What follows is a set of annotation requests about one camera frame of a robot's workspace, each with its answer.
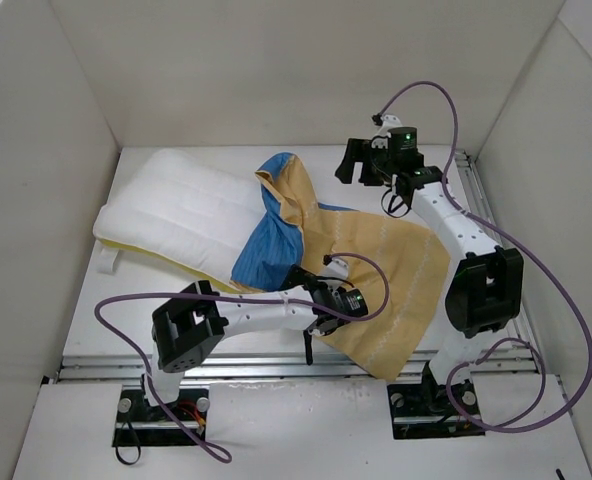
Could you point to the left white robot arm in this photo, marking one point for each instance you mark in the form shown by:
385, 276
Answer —
185, 332

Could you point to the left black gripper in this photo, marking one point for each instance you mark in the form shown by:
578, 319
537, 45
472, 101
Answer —
299, 276

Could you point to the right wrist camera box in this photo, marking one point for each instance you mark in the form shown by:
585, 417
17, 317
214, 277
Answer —
388, 123

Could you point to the aluminium frame rail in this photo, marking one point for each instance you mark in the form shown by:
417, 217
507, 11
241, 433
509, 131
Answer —
92, 352

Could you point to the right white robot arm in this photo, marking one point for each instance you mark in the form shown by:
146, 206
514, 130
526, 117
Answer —
483, 286

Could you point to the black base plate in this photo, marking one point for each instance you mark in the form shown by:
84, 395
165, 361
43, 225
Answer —
416, 415
139, 423

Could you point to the blue yellow cartoon pillowcase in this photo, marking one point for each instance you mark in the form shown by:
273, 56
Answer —
399, 266

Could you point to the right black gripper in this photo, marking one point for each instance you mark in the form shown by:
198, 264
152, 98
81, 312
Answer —
358, 160

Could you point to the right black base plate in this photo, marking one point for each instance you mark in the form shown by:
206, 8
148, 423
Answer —
416, 415

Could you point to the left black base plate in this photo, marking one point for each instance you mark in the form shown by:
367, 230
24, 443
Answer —
139, 423

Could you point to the white pillow yellow trim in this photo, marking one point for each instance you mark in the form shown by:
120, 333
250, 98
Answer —
189, 214

